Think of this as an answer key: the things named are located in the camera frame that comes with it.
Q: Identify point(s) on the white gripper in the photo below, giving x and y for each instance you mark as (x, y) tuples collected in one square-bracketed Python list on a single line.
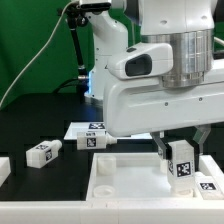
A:
[(142, 106)]

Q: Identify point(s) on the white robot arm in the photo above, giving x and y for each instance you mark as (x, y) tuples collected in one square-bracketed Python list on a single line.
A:
[(170, 79)]

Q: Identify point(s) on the white square tabletop panel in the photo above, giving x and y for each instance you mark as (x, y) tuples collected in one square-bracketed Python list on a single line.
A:
[(130, 176)]

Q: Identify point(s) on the white marker sheet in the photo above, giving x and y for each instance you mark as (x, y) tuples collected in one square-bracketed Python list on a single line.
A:
[(76, 127)]

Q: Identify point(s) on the white front fence bar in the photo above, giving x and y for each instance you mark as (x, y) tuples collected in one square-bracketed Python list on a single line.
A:
[(121, 212)]

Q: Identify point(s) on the white left fence block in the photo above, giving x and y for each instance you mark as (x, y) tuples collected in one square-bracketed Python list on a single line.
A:
[(5, 169)]

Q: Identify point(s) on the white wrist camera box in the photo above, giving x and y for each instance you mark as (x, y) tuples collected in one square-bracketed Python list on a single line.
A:
[(142, 60)]

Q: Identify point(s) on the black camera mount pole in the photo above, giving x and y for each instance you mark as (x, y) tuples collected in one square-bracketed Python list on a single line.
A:
[(76, 18)]

